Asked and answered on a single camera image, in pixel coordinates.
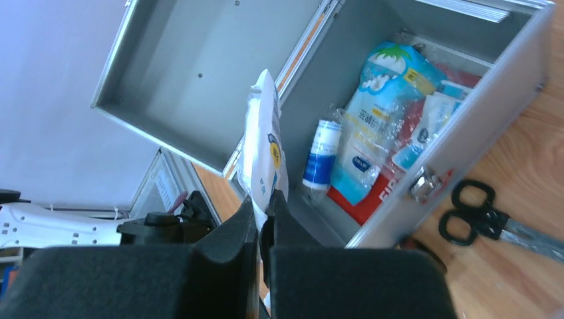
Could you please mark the blue cotton pouch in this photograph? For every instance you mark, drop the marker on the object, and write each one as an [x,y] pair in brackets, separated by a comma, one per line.
[393,77]

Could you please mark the black handled scissors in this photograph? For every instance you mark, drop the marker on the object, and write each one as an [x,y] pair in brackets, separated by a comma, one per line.
[487,221]

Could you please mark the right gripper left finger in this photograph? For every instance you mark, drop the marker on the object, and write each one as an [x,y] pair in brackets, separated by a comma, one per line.
[216,277]

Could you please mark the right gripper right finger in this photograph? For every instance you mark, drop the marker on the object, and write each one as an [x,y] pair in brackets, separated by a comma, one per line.
[309,280]

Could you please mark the teal blue sachet pack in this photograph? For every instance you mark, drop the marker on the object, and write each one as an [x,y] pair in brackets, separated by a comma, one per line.
[437,109]

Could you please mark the white gauze packet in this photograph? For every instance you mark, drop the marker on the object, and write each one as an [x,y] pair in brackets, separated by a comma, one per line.
[261,168]

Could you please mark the grey metal case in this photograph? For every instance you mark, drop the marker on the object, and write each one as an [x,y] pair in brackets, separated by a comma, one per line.
[179,73]

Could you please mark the blue white small bottle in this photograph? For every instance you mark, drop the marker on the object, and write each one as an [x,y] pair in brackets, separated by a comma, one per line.
[322,155]

